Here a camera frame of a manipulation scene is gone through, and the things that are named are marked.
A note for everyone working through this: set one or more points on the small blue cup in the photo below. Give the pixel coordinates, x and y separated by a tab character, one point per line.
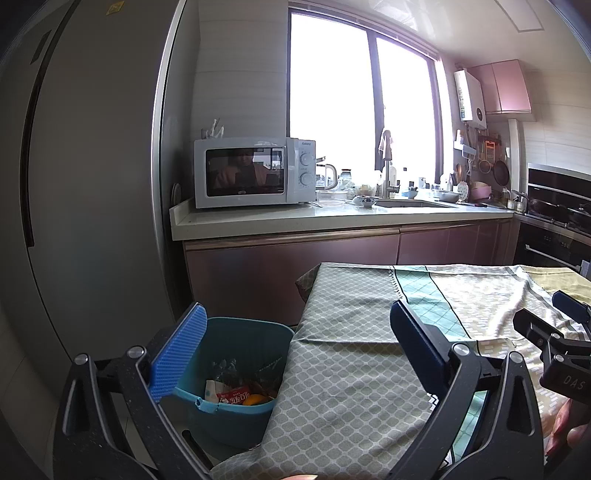
412	193

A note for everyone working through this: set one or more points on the grey refrigerator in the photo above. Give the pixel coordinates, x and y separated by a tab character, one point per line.
92	184

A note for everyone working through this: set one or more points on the blue and white bowl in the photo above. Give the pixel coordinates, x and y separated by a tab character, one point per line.
365	201

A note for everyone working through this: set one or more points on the person's right hand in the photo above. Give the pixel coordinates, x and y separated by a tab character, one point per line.
570	427

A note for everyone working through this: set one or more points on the hanging frying pan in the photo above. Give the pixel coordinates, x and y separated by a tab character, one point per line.
501	171

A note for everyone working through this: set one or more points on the blue plastic trash bin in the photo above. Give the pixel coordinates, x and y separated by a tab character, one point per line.
231	424

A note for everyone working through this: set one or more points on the round grey disc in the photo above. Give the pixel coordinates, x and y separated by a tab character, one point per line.
176	194

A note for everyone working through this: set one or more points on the pink basin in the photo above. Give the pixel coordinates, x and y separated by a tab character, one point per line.
480	189

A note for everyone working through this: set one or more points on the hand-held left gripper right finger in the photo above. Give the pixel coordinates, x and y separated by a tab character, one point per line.
418	350

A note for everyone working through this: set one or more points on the black range hood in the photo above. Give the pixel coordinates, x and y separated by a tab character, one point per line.
558	182

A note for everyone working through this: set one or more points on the kitchen counter with brown cabinets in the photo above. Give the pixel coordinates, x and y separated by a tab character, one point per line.
286	267

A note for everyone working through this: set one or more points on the clear green plastic wrapper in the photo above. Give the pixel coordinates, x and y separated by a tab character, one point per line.
225	369

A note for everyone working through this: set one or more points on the white water heater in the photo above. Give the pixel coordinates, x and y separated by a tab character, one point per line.
470	99

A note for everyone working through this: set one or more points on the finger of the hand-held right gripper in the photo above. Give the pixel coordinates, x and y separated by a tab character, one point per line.
572	305
535	325

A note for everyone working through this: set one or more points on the clear glass bowl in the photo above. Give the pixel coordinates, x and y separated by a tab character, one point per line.
330	197

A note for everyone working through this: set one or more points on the person's left hand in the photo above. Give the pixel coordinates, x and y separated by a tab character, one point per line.
295	477

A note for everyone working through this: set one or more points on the white dotted utensil holder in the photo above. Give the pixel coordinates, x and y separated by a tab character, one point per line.
463	188

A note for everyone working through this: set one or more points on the yellow green cloth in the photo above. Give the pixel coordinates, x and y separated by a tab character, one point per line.
554	275

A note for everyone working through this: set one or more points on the yellow fridge sticker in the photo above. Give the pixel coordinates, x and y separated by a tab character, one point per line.
113	8

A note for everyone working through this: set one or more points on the white bottle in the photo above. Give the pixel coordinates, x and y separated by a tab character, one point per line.
393	174

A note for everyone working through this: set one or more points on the red snack packet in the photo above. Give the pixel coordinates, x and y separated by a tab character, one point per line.
233	398

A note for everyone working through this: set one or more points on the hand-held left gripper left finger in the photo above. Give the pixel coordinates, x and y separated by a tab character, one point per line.
178	350

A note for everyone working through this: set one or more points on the steel sink faucet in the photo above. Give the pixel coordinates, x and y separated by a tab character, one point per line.
388	177

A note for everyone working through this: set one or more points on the steel kitchen sink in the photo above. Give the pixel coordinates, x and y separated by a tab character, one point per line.
415	203

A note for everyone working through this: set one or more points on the glass electric kettle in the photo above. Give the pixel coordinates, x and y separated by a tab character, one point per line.
326	176

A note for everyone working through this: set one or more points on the hanging orange grater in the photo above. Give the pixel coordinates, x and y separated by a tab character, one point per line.
490	150

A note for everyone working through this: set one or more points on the glass jar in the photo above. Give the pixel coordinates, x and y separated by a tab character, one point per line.
346	179

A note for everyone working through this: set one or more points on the black built-in oven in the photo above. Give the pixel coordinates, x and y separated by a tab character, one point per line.
545	249

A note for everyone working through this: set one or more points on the orange peel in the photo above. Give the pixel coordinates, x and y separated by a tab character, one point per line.
256	400

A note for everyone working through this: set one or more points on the black wok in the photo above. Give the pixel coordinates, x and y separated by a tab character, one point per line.
540	206

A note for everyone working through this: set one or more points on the black pan with lid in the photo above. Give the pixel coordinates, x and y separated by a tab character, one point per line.
579	216

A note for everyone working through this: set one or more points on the white vertical pipe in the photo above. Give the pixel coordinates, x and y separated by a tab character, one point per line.
513	152

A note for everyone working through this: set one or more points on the patterned green grey tablecloth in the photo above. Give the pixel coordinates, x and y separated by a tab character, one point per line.
360	369

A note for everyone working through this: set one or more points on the large kitchen window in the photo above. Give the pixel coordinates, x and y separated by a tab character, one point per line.
332	92

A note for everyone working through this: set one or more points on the white paper packet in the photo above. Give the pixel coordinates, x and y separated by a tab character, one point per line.
212	390

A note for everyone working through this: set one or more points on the white wall shelf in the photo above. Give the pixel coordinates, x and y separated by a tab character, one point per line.
466	148

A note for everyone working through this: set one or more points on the white plastic bag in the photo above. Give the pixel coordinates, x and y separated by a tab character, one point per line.
369	184

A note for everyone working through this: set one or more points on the pink wall cabinet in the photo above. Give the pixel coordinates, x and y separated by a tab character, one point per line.
503	87

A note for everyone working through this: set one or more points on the small metal cup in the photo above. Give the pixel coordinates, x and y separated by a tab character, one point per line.
512	203

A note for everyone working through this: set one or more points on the white microwave oven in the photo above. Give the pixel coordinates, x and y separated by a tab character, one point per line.
244	173

